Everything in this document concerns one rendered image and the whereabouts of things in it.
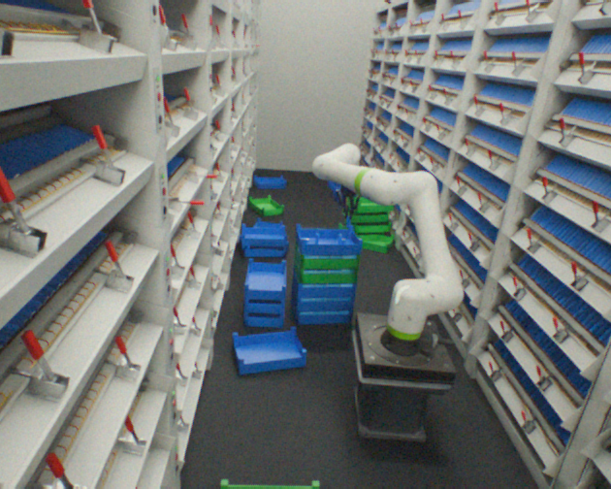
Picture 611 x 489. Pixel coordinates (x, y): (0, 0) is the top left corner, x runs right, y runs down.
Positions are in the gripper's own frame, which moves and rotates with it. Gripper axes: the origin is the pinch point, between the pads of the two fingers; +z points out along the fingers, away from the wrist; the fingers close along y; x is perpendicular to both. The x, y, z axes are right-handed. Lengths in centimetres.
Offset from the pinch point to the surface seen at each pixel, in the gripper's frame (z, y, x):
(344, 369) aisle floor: 31, -18, 67
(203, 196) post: -52, 37, 60
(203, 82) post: -87, 36, 43
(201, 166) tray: -62, 37, 56
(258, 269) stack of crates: 31, 45, 25
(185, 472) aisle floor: 0, 15, 135
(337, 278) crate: 20.9, -2.3, 26.7
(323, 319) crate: 42, 2, 39
